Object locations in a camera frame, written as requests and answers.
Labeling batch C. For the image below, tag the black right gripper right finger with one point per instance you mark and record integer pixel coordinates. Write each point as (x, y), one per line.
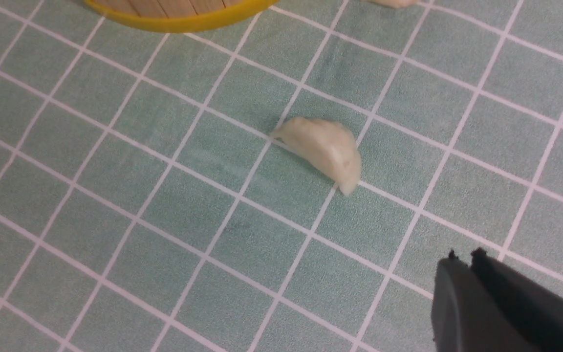
(533, 310)

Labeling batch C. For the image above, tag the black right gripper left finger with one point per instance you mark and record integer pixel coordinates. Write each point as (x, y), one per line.
(465, 318)

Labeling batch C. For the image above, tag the white dumpling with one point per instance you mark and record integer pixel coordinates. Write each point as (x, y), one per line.
(394, 4)
(328, 146)

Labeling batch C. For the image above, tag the bamboo steamer tray yellow rim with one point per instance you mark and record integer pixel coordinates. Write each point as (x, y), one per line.
(178, 16)

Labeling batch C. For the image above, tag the green checkered tablecloth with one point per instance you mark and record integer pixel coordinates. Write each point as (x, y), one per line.
(144, 206)

